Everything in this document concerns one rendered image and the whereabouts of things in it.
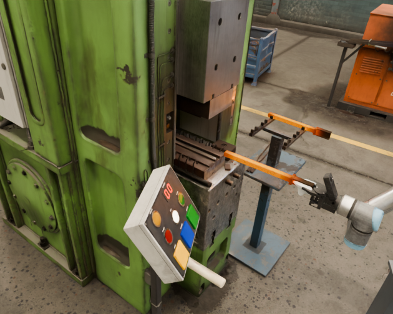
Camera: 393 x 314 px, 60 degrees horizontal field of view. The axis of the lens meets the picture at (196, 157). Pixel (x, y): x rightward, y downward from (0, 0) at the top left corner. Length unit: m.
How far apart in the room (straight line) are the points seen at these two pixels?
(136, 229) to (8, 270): 1.70
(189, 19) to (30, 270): 1.97
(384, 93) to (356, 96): 0.34
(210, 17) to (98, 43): 0.46
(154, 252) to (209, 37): 0.81
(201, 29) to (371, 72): 3.85
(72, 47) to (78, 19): 0.11
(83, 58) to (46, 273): 1.56
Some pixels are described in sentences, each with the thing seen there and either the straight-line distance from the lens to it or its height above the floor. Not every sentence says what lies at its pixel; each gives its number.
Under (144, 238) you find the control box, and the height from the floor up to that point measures 1.14.
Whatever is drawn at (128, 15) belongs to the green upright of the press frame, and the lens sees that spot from 1.26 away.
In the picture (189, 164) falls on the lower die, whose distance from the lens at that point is 1.74.
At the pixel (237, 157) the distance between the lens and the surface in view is 1.68.
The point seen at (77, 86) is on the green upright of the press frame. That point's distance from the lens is 1.64.
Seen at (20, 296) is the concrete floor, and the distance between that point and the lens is 2.57.
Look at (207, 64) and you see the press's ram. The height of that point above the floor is 1.53.
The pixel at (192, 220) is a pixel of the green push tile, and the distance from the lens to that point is 1.39.
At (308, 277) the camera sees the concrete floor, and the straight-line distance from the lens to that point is 2.64.
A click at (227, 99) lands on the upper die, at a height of 1.32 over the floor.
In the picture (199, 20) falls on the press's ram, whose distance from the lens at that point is 1.38.
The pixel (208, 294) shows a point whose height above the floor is 0.01.
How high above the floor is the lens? 1.98
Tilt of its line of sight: 34 degrees down
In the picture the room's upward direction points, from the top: 4 degrees clockwise
